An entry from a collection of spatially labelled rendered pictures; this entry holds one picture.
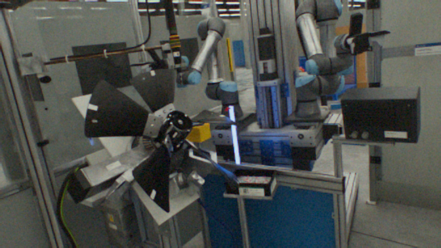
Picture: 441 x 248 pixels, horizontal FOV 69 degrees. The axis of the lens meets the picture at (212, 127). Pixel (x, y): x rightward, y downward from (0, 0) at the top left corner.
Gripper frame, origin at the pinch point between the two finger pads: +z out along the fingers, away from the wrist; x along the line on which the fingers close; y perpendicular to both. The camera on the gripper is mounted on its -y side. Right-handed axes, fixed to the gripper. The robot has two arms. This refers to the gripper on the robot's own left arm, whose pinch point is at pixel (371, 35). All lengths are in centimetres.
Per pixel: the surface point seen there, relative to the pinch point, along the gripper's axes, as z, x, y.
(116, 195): 23, 109, 30
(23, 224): -4, 172, 43
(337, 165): -4, 21, 52
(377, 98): 10.5, 5.4, 22.1
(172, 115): 4, 84, 9
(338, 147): -3.0, 19.3, 43.2
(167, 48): -4, 79, -17
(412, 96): 15.9, -4.1, 23.1
